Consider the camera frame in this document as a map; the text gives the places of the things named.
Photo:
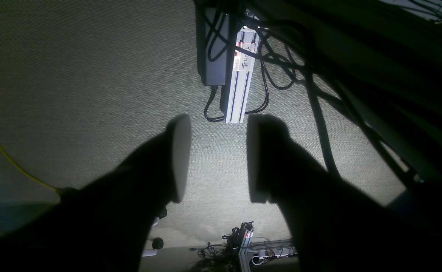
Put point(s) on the grey power supply box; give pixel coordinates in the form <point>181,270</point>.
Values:
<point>214,30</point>

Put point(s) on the aluminium extrusion post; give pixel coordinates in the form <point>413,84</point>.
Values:
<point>241,76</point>

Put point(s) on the aluminium frame with cables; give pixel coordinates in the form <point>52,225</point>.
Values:
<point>241,250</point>

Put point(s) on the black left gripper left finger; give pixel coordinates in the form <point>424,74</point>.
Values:
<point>104,226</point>

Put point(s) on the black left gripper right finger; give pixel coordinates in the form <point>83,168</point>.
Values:
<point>336,227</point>

